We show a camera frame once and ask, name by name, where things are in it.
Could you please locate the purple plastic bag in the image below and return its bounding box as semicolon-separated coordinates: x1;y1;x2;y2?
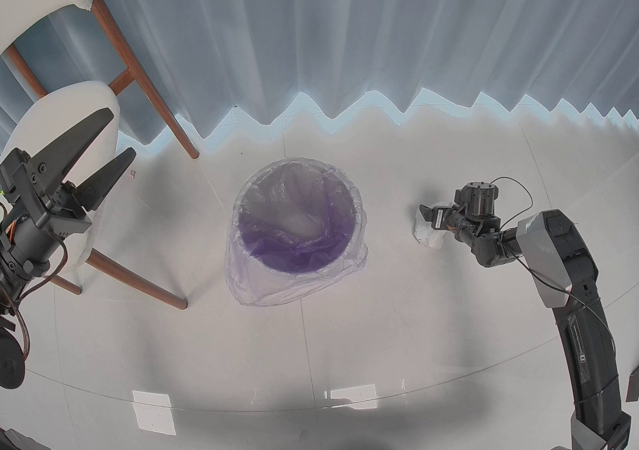
226;157;368;308

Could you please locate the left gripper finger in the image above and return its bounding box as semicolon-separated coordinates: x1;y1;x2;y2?
30;108;114;189
75;147;137;211

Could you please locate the clear plastic wrapper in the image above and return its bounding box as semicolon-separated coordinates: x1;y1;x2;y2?
413;199;448;250

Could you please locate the pale blue curtain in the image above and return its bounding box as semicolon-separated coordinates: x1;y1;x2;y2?
0;0;639;150

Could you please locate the black cable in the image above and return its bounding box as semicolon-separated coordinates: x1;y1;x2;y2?
492;177;533;231

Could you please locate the white padded wooden chair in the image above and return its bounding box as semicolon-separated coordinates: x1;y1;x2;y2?
0;0;199;310

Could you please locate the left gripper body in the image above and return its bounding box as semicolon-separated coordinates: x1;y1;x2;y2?
0;148;93;284

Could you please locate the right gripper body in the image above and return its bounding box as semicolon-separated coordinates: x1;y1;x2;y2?
430;206;467;235

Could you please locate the white trash bin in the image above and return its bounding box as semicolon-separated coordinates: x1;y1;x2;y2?
235;158;365;274

